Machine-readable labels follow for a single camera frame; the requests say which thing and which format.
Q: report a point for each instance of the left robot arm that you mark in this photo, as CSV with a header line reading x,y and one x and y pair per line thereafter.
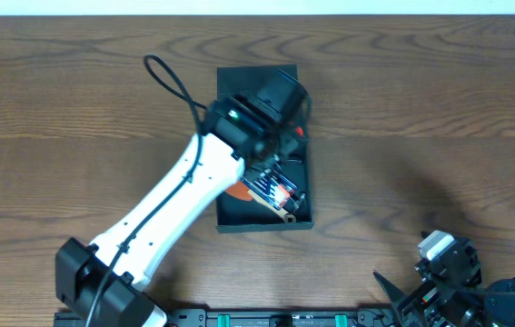
x,y
112,271

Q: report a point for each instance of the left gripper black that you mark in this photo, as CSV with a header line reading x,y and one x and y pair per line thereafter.
x,y
271,168

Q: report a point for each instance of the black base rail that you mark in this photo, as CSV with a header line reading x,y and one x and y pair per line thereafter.
x,y
365,317

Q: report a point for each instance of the blue precision screwdriver set case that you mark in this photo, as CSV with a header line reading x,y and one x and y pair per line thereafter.
x,y
274,188

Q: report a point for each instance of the orange scraper with wooden handle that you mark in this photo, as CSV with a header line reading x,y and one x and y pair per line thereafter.
x,y
242,192

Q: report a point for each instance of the small claw hammer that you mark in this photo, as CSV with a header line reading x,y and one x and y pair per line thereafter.
x,y
295,202

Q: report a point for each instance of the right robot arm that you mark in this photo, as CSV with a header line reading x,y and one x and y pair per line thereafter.
x,y
498,302

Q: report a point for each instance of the black gift box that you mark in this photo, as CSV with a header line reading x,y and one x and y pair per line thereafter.
x,y
237,216

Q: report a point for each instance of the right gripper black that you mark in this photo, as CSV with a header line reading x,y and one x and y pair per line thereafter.
x,y
434,297

